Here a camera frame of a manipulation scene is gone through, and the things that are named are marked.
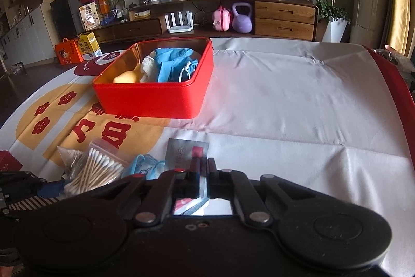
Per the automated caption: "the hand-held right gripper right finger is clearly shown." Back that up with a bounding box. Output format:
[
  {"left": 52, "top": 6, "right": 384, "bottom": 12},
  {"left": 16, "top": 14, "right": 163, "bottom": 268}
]
[{"left": 207, "top": 158, "right": 328, "bottom": 227}]

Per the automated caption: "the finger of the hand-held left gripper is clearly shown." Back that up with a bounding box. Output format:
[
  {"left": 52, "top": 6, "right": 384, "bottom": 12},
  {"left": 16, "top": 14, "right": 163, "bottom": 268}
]
[{"left": 37, "top": 180, "right": 67, "bottom": 200}]

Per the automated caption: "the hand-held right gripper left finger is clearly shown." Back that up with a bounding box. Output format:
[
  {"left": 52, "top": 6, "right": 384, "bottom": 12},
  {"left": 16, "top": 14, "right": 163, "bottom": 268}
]
[{"left": 74, "top": 158, "right": 200, "bottom": 227}]

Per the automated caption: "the small packet with red label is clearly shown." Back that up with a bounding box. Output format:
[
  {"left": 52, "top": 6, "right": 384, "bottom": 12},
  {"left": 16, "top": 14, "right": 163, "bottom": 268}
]
[{"left": 163, "top": 138, "right": 211, "bottom": 217}]

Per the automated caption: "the clear bag of cotton swabs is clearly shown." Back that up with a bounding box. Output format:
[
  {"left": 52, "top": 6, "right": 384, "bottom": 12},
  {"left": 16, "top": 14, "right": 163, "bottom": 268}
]
[{"left": 56, "top": 139, "right": 131, "bottom": 197}]

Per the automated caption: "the light blue face mask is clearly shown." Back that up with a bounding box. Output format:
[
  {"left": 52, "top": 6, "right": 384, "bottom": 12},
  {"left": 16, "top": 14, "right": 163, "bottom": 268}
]
[{"left": 124, "top": 153, "right": 167, "bottom": 179}]

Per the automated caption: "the red tin box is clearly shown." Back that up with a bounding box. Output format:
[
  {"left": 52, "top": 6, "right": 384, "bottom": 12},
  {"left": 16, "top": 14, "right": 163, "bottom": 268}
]
[{"left": 92, "top": 36, "right": 215, "bottom": 120}]

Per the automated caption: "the blue nitrile glove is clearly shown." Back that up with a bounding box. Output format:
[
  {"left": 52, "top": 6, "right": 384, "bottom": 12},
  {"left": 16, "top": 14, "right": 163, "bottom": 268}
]
[{"left": 153, "top": 47, "right": 199, "bottom": 83}]

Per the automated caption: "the white mesh cloth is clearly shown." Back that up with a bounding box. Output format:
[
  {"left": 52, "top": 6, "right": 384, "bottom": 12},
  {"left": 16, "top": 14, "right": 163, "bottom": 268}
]
[{"left": 140, "top": 51, "right": 160, "bottom": 83}]

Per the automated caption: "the yellow rubber duck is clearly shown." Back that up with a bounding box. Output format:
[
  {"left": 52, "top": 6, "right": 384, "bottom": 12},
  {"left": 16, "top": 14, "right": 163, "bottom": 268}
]
[{"left": 113, "top": 69, "right": 142, "bottom": 84}]

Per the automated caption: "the printed white tablecloth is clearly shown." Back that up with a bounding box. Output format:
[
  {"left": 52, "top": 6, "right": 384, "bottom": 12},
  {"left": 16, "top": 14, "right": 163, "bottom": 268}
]
[{"left": 0, "top": 37, "right": 415, "bottom": 268}]

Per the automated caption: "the orange carton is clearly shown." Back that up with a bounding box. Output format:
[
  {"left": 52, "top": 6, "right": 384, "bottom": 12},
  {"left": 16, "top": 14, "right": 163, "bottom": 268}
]
[{"left": 54, "top": 39, "right": 84, "bottom": 66}]

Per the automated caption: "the white router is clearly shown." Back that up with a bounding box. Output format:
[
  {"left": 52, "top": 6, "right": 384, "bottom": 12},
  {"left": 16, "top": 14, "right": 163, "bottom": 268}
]
[{"left": 163, "top": 11, "right": 195, "bottom": 34}]

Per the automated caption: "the pink toy suitcase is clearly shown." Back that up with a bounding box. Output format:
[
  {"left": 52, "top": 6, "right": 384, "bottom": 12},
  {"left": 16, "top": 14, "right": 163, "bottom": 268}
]
[{"left": 212, "top": 6, "right": 234, "bottom": 32}]

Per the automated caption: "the purple kettlebell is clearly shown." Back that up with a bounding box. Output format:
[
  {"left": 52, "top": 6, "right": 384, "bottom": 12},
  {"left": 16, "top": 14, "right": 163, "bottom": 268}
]
[{"left": 231, "top": 2, "right": 254, "bottom": 34}]

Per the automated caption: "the yellow carton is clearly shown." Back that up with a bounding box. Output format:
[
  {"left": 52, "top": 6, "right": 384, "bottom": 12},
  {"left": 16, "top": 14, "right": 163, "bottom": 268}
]
[{"left": 77, "top": 32, "right": 100, "bottom": 59}]

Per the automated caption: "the small white box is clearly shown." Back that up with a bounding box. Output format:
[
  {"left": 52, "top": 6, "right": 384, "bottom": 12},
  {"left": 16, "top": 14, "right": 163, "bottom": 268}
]
[{"left": 128, "top": 9, "right": 151, "bottom": 21}]

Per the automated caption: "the wooden TV cabinet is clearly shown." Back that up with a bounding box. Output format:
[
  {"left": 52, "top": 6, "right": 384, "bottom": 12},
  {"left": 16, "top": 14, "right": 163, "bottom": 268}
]
[{"left": 87, "top": 0, "right": 320, "bottom": 44}]

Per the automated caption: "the dark cabinet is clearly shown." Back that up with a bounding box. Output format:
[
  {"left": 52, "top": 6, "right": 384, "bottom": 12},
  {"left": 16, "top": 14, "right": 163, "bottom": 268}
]
[{"left": 50, "top": 0, "right": 90, "bottom": 41}]

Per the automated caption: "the small potted plant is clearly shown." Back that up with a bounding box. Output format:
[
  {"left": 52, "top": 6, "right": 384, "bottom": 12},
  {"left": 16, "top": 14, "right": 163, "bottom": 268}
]
[{"left": 99, "top": 0, "right": 126, "bottom": 18}]

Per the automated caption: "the orange gift box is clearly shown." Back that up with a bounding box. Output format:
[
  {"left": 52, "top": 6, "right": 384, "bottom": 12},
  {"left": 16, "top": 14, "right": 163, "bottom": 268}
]
[{"left": 79, "top": 0, "right": 110, "bottom": 15}]

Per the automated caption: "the wooden wall cabinet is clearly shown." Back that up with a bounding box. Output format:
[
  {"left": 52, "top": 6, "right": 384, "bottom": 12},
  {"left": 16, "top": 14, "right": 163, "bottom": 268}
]
[{"left": 0, "top": 0, "right": 54, "bottom": 70}]

